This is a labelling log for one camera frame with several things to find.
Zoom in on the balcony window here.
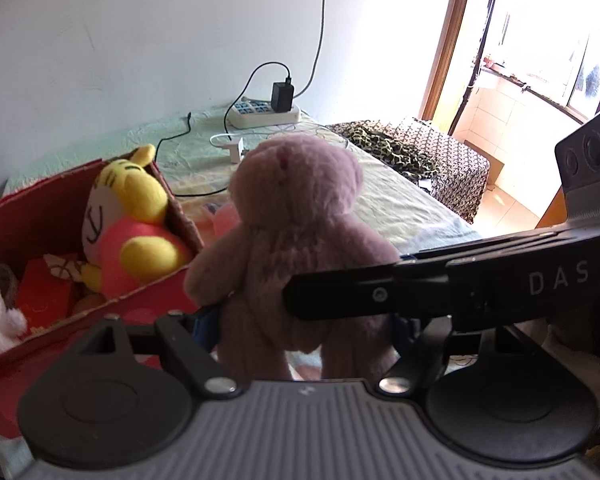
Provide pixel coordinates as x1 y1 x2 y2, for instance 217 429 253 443
475 0 600 126

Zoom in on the grey power cord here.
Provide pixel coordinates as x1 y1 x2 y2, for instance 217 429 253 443
295 0 333 98

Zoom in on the red cardboard box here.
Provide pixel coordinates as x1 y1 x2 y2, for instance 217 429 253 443
0 157 206 441

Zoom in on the leopard print cloth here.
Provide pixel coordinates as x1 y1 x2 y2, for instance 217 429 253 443
347 127 438 181

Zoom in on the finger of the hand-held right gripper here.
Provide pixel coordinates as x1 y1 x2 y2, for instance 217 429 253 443
282 259 453 322
397 227 570 264

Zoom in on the grey fuzzy pouch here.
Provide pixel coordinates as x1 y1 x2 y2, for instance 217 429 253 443
0 262 21 307

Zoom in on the white power strip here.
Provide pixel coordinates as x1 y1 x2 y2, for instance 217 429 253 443
228 101 301 129

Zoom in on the red packet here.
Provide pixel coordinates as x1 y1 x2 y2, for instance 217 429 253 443
17 257 77 331

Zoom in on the wooden door frame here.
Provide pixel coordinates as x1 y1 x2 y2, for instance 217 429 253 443
419 0 476 126

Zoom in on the leaf print card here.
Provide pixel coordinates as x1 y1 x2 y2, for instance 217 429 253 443
42 252 88 281

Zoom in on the white cable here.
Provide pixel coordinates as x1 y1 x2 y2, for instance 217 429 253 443
210 122 351 151

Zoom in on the pink teddy bear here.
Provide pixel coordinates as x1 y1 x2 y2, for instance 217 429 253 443
184 135 401 381

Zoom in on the black charger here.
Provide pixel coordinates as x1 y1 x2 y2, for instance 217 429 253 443
271 81 295 113

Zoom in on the patterned covered stool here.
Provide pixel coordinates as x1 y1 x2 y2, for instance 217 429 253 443
325 117 491 226

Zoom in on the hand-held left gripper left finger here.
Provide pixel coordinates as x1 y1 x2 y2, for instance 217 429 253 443
77 307 243 401

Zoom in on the black cable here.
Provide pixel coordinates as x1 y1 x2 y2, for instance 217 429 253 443
157 62 293 198

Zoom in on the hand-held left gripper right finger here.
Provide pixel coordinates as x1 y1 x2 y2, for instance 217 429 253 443
377 312 548 396

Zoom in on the yellow tiger plush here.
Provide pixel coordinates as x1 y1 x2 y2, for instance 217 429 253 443
80 144 193 298

